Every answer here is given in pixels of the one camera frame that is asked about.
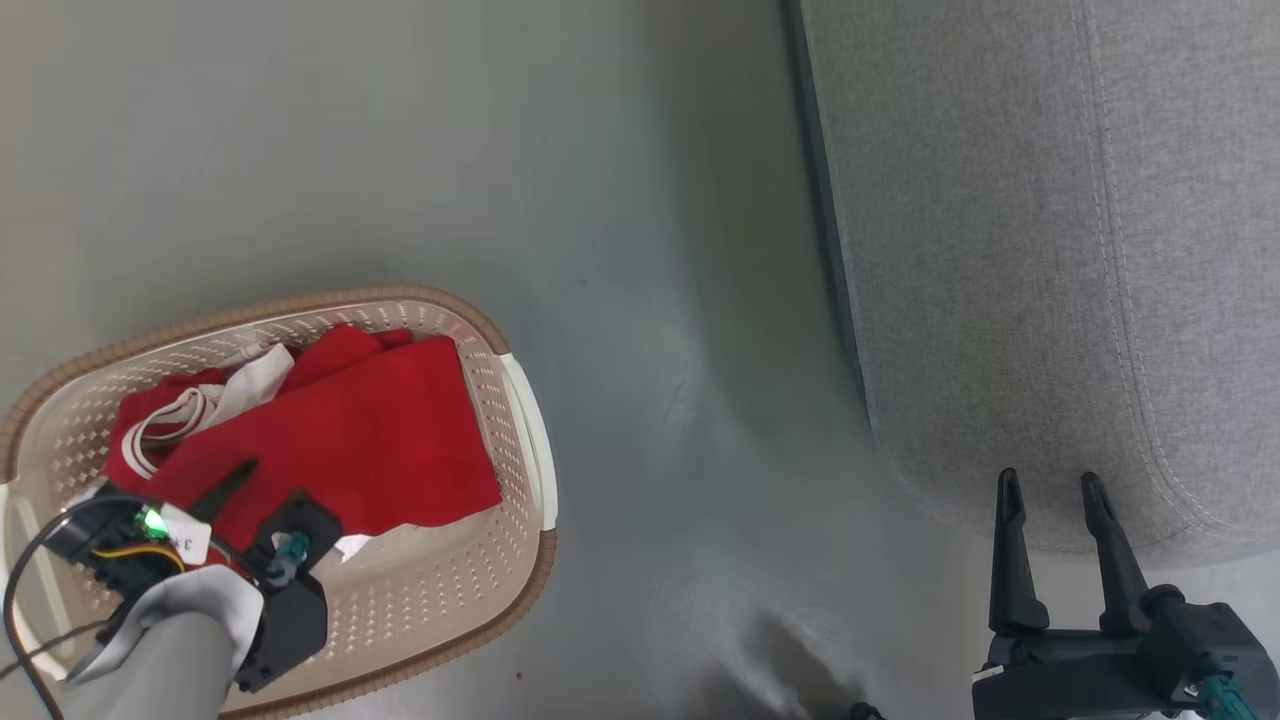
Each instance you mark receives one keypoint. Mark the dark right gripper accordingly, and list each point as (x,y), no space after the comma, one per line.
(1090,675)

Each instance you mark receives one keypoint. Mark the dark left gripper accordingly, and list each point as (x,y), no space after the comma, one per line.
(295,620)

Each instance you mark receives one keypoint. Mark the plain red cloth garment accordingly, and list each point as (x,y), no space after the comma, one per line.
(380,440)

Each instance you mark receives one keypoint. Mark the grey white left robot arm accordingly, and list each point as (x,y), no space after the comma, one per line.
(160,660)

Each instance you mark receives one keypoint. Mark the cream perforated basket brown rim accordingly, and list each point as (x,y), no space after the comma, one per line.
(470,600)

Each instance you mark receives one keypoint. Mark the white paper label tag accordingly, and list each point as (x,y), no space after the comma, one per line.
(185,535)

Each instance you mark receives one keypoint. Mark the teal connector on left gripper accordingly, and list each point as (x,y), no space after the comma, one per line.
(290,555)

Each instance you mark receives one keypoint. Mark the teal connector on gripper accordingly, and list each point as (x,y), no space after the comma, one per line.
(290,555)
(1225,698)

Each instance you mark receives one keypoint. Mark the teal connector on right gripper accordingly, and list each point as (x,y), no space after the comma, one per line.
(1225,698)

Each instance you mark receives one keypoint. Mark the grey fabric sofa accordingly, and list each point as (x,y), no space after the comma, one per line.
(1050,250)

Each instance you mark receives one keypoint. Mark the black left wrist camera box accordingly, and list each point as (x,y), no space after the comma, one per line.
(110,530)

